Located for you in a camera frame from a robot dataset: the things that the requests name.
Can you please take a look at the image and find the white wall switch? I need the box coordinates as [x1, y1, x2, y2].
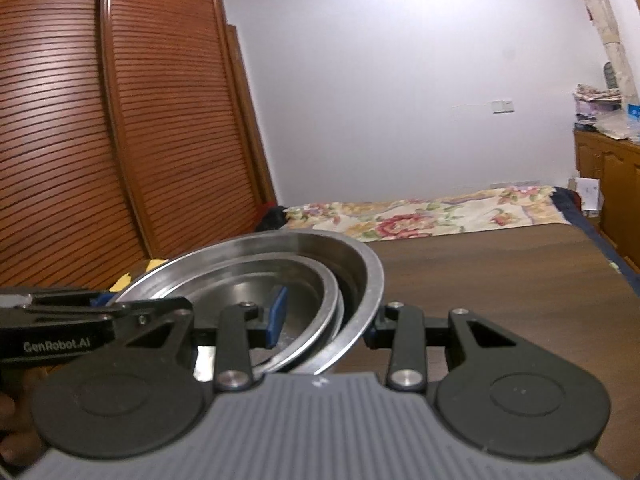
[490, 100, 515, 114]

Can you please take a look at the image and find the pile of folded fabrics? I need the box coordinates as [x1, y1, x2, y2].
[573, 84, 622, 129]

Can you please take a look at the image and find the large steel bowl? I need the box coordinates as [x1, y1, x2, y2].
[113, 230, 385, 375]

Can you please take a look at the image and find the louvered wooden wardrobe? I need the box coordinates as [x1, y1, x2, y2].
[1, 0, 276, 288]

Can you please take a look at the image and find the person's left hand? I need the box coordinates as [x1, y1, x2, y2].
[1, 367, 48, 467]

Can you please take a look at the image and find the white box on floor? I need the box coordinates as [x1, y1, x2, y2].
[575, 177, 602, 214]

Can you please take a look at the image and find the cream tied curtain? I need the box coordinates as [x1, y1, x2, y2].
[584, 0, 639, 105]

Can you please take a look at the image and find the black clothing on bed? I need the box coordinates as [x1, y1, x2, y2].
[254, 205, 288, 232]

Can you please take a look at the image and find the floral bed quilt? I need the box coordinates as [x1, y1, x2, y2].
[284, 185, 639, 292]

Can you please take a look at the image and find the wooden sideboard cabinet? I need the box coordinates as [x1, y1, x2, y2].
[574, 130, 639, 271]

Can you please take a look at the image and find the medium steel bowl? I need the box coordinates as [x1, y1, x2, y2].
[175, 252, 344, 375]

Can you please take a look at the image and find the blue picture box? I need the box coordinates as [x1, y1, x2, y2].
[626, 103, 640, 122]

